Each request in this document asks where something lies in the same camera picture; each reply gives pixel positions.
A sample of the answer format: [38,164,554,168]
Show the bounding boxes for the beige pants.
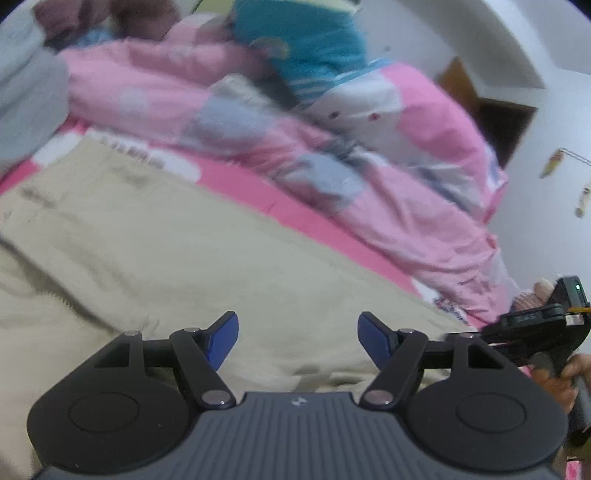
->
[0,136,481,480]

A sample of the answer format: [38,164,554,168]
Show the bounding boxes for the grey garment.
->
[0,9,70,171]

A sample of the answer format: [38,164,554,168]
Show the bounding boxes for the person's right hand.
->
[533,354,591,391]

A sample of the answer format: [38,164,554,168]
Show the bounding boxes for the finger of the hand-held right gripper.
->
[481,320,513,354]

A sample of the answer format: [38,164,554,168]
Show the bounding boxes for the pink flower-print blanket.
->
[0,117,481,333]

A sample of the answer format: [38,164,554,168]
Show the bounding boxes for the pink floral quilt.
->
[60,23,518,324]

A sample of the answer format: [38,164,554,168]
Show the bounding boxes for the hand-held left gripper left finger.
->
[95,311,240,409]

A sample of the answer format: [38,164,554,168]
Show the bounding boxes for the light blue cloth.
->
[74,28,116,49]

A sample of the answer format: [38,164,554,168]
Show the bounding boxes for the dark wooden door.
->
[436,55,539,169]

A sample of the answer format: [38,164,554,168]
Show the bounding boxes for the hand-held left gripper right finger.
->
[358,311,506,409]

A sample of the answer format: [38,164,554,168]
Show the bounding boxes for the stack of folded clothes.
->
[510,278,555,315]

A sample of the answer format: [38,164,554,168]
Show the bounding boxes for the white knit cloth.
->
[208,74,282,112]

